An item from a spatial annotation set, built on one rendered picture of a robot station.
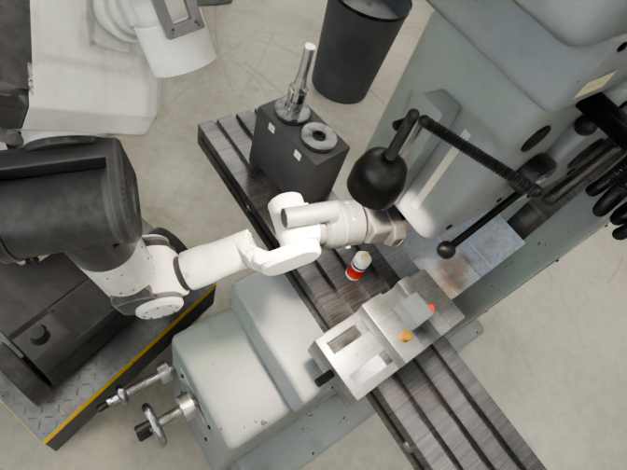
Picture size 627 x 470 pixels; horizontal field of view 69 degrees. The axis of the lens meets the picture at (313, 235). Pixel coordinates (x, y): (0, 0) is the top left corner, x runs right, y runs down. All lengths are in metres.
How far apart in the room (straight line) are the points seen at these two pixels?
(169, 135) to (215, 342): 1.59
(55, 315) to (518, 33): 1.28
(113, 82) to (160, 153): 1.98
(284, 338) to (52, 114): 0.77
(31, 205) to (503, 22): 0.53
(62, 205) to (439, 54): 0.48
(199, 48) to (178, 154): 2.07
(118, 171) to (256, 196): 0.71
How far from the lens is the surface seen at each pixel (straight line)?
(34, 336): 1.38
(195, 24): 0.46
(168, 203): 2.33
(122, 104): 0.56
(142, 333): 1.60
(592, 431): 2.64
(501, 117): 0.61
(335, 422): 1.80
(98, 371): 1.58
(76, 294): 1.47
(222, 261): 0.80
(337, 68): 2.89
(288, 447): 1.74
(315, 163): 1.08
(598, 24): 0.41
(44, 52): 0.53
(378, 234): 0.85
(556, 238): 1.20
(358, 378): 0.99
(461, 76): 0.63
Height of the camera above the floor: 1.90
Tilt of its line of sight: 55 degrees down
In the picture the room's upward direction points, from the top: 24 degrees clockwise
